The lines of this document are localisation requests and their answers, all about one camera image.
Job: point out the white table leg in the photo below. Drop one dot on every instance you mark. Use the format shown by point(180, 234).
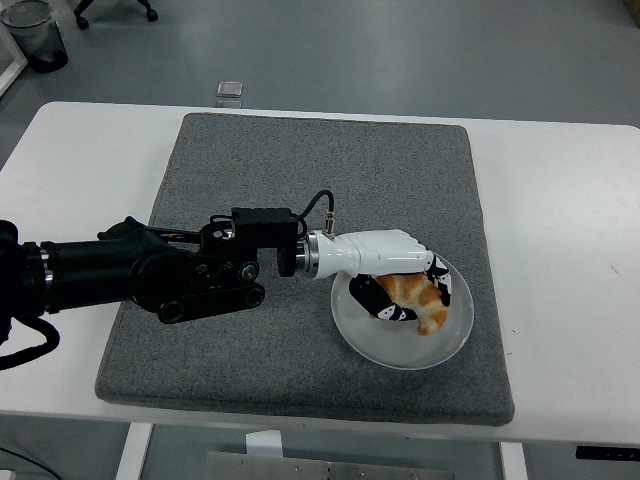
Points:
point(512, 462)
point(132, 452)

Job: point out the pale grey round plate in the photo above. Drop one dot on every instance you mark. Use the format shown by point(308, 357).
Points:
point(400, 347)

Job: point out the white furniture frame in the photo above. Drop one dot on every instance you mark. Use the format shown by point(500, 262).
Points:
point(12, 70)

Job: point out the grey metal plate with screws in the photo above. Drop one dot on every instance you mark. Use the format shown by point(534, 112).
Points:
point(325, 469)

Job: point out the golden croissant bread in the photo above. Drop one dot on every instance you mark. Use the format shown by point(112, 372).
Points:
point(417, 295)

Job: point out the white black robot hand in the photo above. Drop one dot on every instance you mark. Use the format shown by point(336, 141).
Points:
point(370, 252)

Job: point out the grey felt mat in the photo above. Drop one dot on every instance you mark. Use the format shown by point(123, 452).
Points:
point(350, 165)

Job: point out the black table control panel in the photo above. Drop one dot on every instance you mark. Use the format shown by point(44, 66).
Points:
point(607, 452)

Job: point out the white table bracket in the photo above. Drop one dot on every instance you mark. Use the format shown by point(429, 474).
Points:
point(264, 442)

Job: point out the black office chair base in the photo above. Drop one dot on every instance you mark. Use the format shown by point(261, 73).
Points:
point(85, 10)

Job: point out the flat grey floor plate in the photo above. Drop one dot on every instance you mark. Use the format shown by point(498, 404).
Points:
point(229, 103)

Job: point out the black mesh trash bin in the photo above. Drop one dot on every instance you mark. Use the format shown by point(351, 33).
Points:
point(37, 35)

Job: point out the brown box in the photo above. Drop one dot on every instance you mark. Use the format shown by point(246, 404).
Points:
point(632, 10)

